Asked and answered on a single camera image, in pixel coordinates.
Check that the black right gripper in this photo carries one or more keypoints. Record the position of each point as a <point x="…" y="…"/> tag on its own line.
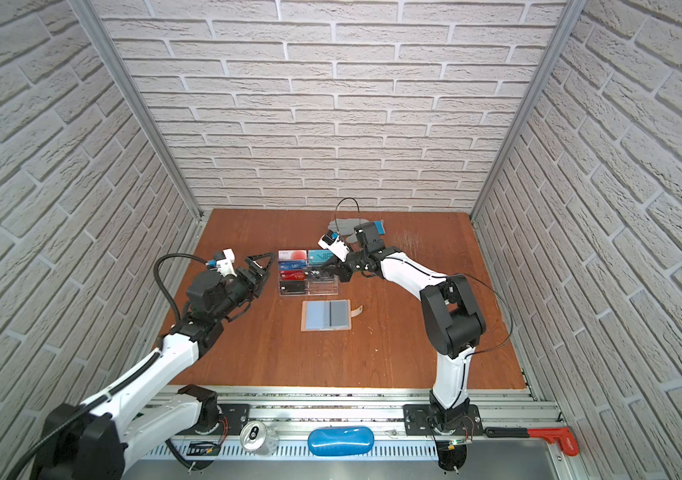
<point x="342" y="269"/>

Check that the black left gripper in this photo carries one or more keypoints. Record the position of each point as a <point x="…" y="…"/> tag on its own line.
<point x="257" y="279"/>

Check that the clear acrylic card display stand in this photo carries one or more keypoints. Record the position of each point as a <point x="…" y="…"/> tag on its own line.
<point x="319" y="282"/>

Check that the beige leather card holder wallet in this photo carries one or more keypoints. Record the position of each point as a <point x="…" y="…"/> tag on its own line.
<point x="331" y="315"/>

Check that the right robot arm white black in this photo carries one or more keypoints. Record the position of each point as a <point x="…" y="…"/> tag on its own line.
<point x="452" y="320"/>

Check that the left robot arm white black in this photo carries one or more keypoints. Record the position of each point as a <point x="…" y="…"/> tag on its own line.
<point x="107" y="433"/>

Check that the white red april card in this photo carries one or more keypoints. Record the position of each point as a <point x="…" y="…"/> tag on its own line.
<point x="292" y="255"/>

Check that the red gold VIP card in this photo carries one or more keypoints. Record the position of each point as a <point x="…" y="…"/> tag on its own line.
<point x="292" y="275"/>

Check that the blue VIP card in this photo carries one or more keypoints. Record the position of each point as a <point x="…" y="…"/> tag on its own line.
<point x="292" y="265"/>

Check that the dark black card lower left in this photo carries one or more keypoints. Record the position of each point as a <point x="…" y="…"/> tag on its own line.
<point x="292" y="287"/>

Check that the teal VIP card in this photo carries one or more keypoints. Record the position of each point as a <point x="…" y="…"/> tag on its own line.
<point x="318" y="257"/>

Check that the grey blue work glove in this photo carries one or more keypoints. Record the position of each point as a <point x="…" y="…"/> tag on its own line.
<point x="346" y="228"/>

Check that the silver can top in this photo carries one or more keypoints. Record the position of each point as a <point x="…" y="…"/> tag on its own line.
<point x="259" y="438"/>

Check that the blue oval case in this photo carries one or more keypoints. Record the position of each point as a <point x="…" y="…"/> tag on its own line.
<point x="340" y="441"/>

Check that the small black label box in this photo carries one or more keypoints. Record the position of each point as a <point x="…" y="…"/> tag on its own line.
<point x="203" y="449"/>

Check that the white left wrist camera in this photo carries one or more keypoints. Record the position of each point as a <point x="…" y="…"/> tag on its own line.
<point x="223" y="263"/>

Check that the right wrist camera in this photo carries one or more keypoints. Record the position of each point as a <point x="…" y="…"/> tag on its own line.
<point x="332" y="242"/>

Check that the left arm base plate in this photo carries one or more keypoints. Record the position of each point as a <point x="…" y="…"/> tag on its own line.
<point x="227" y="419"/>

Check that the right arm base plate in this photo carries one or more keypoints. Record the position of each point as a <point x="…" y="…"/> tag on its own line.
<point x="425" y="420"/>

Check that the red black handled tool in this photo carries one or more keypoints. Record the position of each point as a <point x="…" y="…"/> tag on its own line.
<point x="562" y="437"/>

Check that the aluminium frame rail right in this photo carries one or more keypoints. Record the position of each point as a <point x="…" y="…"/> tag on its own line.
<point x="549" y="59"/>

